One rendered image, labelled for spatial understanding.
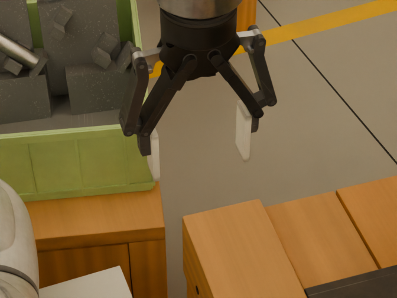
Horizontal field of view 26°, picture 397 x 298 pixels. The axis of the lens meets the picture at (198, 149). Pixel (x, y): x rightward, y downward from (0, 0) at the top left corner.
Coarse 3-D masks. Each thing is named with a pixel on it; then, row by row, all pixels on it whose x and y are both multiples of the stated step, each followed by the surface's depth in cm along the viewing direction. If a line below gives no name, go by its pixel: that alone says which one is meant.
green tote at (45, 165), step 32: (32, 0) 179; (128, 0) 181; (32, 32) 183; (128, 32) 186; (96, 128) 151; (0, 160) 153; (32, 160) 154; (64, 160) 155; (96, 160) 156; (128, 160) 157; (32, 192) 160; (64, 192) 160; (96, 192) 162
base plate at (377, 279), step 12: (360, 276) 135; (372, 276) 135; (384, 276) 135; (396, 276) 135; (312, 288) 134; (324, 288) 134; (336, 288) 134; (348, 288) 134; (360, 288) 134; (372, 288) 134; (384, 288) 134; (396, 288) 134
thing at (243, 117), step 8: (240, 104) 95; (240, 112) 95; (248, 112) 94; (240, 120) 95; (248, 120) 94; (240, 128) 96; (248, 128) 95; (240, 136) 97; (248, 136) 95; (240, 144) 98; (248, 144) 96; (240, 152) 98; (248, 152) 97; (248, 160) 98
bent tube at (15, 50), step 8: (0, 40) 163; (8, 40) 164; (0, 48) 163; (8, 48) 163; (16, 48) 164; (24, 48) 165; (16, 56) 164; (24, 56) 165; (32, 56) 165; (24, 64) 166; (32, 64) 165
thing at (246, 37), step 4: (256, 28) 88; (240, 32) 87; (244, 32) 87; (248, 32) 88; (252, 32) 88; (256, 32) 87; (260, 32) 88; (240, 36) 87; (244, 36) 87; (248, 36) 87; (252, 36) 87; (240, 40) 87; (244, 40) 87; (248, 40) 87; (252, 40) 88; (240, 44) 87; (244, 44) 88; (248, 44) 88; (244, 48) 88; (248, 48) 88; (252, 48) 87; (252, 52) 88
